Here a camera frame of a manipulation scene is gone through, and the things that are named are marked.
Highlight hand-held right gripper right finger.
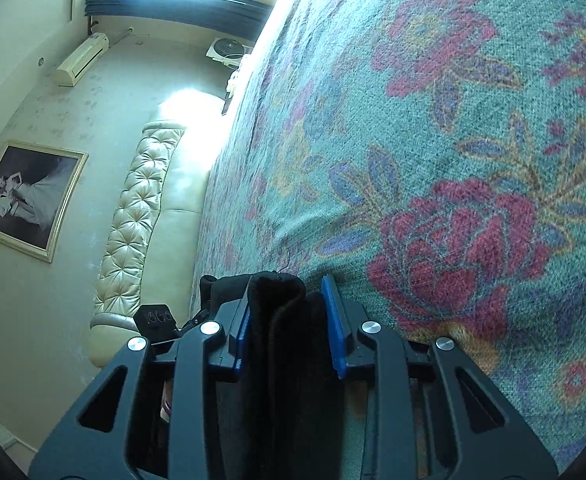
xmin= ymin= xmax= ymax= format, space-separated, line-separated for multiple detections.
xmin=320 ymin=274 xmax=558 ymax=480

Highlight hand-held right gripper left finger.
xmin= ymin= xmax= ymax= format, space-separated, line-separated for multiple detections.
xmin=28 ymin=280 xmax=254 ymax=480

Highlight black pants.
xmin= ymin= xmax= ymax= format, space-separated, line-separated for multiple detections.
xmin=199 ymin=270 xmax=369 ymax=480

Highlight cream tufted leather headboard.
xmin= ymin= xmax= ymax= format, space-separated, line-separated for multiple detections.
xmin=89 ymin=119 xmax=214 ymax=368

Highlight floral woven blanket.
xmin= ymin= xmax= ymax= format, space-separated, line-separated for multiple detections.
xmin=188 ymin=0 xmax=586 ymax=476

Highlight white box with dark disc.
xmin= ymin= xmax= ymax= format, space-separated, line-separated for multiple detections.
xmin=205 ymin=37 xmax=254 ymax=68

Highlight dark pleated curtain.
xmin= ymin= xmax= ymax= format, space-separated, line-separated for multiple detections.
xmin=86 ymin=0 xmax=274 ymax=23

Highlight gold framed wall photo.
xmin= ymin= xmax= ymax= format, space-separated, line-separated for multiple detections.
xmin=0 ymin=140 xmax=89 ymax=263

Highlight white wall air conditioner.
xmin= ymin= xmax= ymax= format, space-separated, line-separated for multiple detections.
xmin=56 ymin=32 xmax=110 ymax=87

